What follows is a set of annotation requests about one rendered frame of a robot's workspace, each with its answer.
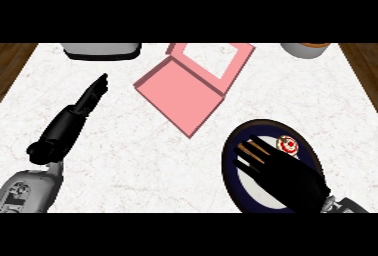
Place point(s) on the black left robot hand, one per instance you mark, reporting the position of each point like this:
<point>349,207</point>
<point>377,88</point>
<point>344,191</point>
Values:
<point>61,131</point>

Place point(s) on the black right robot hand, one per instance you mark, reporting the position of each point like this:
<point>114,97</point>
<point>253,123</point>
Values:
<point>290,176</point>

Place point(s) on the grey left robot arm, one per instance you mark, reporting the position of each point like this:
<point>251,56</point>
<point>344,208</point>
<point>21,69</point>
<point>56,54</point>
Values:
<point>27,190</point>

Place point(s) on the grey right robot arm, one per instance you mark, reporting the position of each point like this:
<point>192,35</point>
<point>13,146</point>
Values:
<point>344,206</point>

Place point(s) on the dark blue white plate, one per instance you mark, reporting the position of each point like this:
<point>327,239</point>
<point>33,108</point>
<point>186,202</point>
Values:
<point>251,180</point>

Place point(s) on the brown croissant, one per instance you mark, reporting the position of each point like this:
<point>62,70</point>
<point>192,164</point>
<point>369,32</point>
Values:
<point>251,151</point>

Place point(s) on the pink open cardboard box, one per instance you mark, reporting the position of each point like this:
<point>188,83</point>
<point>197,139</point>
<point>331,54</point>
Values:
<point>194,85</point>

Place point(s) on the red white round pastry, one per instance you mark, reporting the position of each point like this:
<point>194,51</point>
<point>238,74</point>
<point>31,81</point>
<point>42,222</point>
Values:
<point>288,144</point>

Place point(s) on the grey black appliance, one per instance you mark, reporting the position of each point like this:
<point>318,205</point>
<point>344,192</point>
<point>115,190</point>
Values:
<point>101,50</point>

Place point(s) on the grey pot with brown rim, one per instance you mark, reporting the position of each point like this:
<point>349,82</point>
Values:
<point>304,50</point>

